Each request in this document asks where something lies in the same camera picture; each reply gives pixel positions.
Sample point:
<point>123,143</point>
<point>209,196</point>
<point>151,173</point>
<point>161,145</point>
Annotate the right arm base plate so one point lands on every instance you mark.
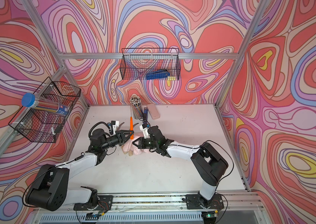
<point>196,201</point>

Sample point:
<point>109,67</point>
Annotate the black wire basket left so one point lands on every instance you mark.
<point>41,126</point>

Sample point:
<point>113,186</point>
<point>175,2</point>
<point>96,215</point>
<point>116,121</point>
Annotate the black wire basket back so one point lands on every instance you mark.
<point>137,62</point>

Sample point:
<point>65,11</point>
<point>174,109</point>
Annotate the blue tool in basket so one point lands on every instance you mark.
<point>159,74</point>

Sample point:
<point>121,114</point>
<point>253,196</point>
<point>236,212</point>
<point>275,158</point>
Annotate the black wire basket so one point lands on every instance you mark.
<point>41,126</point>
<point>137,62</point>

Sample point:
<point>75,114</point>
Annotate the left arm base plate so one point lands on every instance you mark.
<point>100,203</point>

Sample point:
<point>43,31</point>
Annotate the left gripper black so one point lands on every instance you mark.
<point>119,138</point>

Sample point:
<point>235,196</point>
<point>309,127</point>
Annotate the cup of coloured pencils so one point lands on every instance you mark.
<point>136,107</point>

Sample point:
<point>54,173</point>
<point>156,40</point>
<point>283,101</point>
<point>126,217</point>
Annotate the orange handle sickle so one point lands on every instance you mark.
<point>131,123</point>

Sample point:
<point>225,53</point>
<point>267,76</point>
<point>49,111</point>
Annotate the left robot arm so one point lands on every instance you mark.
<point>50,189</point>

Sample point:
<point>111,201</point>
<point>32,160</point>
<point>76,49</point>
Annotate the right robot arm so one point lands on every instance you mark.
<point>210,165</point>

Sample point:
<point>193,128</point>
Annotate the blue stapler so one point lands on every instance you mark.
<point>145,114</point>

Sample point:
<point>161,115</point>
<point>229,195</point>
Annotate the pink rectangular box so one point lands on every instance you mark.
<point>153,111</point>

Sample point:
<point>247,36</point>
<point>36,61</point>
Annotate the aluminium front rail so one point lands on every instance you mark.
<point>172,201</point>

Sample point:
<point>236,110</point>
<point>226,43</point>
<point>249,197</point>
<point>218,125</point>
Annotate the pink terry rag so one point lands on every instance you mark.
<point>126,147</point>

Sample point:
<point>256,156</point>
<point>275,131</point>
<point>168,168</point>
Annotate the blue cap pencil tube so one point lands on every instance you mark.
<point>39,103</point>

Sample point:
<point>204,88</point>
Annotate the yellow item in basket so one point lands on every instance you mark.
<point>171,78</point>

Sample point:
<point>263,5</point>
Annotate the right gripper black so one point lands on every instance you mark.
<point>141,145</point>

